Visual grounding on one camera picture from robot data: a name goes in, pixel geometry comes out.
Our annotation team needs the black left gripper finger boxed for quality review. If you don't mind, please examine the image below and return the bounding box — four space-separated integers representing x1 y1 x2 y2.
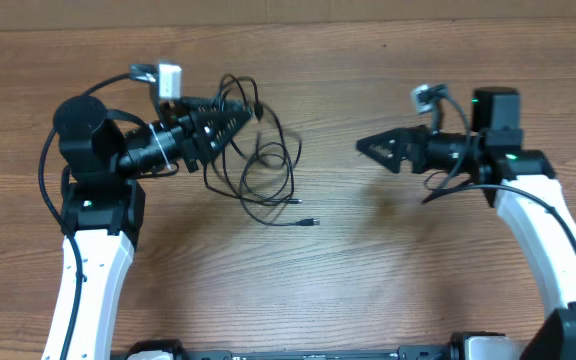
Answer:
190 110 252 164
180 96 248 113

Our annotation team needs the black cable bundle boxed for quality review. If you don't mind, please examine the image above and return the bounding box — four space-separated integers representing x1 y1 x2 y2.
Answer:
201 73 322 229

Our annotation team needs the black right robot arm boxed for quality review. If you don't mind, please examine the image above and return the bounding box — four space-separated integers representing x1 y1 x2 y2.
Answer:
356 84 576 359

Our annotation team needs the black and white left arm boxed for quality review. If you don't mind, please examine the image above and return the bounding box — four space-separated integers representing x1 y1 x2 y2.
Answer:
42 95 259 359

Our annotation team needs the brown cardboard backdrop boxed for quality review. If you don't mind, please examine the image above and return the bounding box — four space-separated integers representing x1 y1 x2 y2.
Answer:
0 0 576 31

